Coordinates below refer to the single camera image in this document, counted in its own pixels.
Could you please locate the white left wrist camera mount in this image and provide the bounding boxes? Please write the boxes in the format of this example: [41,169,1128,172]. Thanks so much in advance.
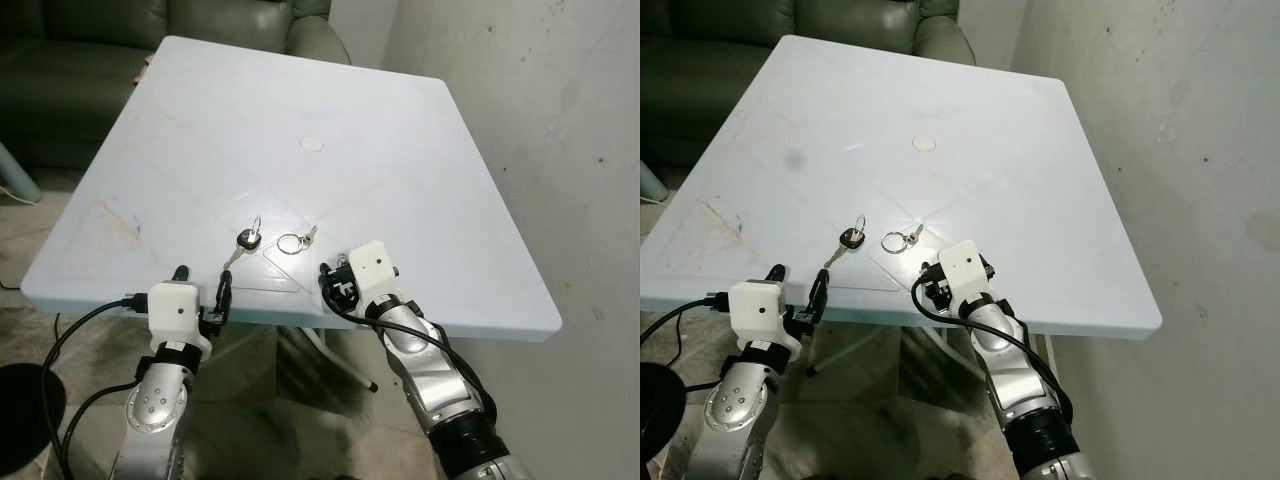
[148,283,214,351]
[729,282,797,351]

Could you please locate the pale plastic chair leg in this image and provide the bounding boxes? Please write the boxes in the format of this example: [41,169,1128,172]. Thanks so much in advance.
[0,140,41,206]
[640,160,667,206]

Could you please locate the dark green leather sofa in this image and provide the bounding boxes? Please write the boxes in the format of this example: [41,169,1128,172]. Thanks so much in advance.
[640,0,976,169]
[0,0,351,171]

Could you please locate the silver key with ring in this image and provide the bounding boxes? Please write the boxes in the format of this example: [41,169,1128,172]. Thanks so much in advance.
[881,224,925,253]
[277,225,319,255]

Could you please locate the black round stool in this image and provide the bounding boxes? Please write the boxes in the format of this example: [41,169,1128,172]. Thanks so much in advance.
[0,365,67,477]
[640,362,674,457]

